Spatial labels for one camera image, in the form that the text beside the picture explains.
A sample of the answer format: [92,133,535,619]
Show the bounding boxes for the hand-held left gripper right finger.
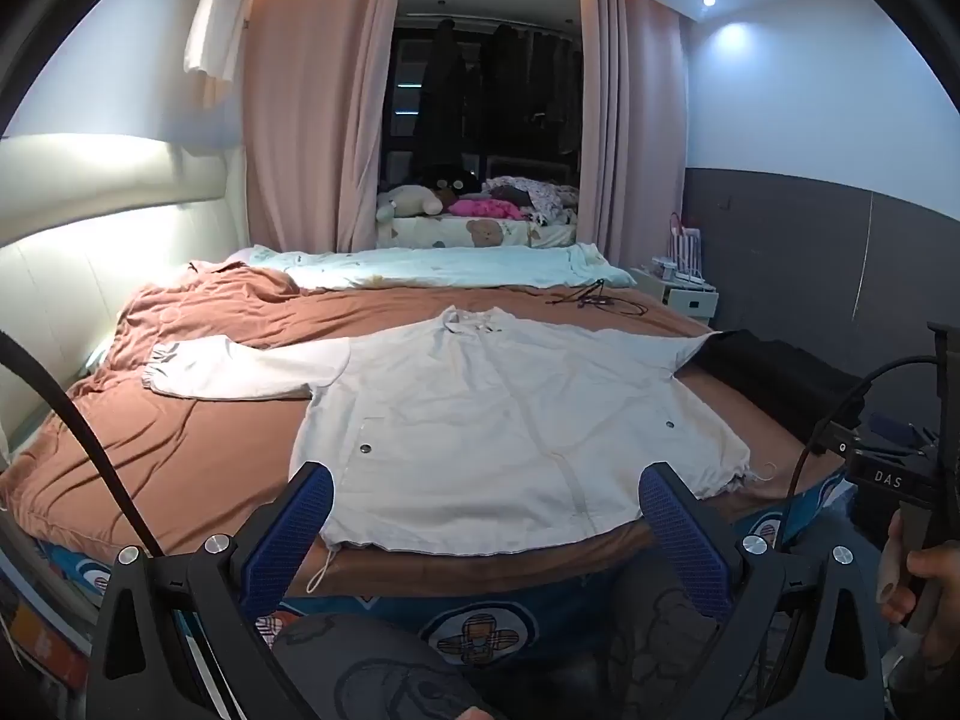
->
[637,461,890,720]

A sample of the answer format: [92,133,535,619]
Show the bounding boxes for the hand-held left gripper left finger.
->
[88,461,335,720]

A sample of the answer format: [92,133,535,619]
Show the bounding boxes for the beige jacket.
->
[142,305,777,592]

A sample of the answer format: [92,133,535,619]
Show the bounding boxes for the hanging dark clothes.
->
[421,15,584,160]

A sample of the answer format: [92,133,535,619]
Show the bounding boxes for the person's right hand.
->
[876,512,960,674]

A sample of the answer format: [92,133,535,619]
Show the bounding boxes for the brown blanket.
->
[0,261,807,563]

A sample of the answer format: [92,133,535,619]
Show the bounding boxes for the black cloth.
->
[685,328,872,460]

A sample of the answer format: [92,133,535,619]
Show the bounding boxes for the person's printed dark pants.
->
[270,551,751,720]

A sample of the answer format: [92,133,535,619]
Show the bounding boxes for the blue cartoon bed sheet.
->
[0,461,857,720]

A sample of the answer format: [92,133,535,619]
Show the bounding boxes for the white nightstand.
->
[628,264,722,332]

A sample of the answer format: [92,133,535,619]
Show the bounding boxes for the striped gift bag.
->
[667,211,707,280]

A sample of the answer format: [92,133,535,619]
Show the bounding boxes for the pale green quilt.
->
[246,242,637,292]

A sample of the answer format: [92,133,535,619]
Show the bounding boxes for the cream padded headboard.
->
[0,133,250,466]

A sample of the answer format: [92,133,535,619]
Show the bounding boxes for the cream plush toy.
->
[375,184,443,222]

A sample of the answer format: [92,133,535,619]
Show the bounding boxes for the bear print cushion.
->
[375,213,578,250]

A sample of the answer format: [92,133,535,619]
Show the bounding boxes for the floral cloth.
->
[486,175,580,224]

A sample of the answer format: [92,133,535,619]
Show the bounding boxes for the pink cloth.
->
[448,197,526,223]

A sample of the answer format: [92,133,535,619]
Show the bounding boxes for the dark plush bear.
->
[418,165,482,197]

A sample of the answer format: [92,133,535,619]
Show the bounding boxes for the hanging white garment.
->
[183,0,254,85]

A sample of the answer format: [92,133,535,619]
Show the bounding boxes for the thick black gripper cable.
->
[0,330,164,560]

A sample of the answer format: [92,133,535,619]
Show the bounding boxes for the thin black cable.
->
[546,279,647,316]

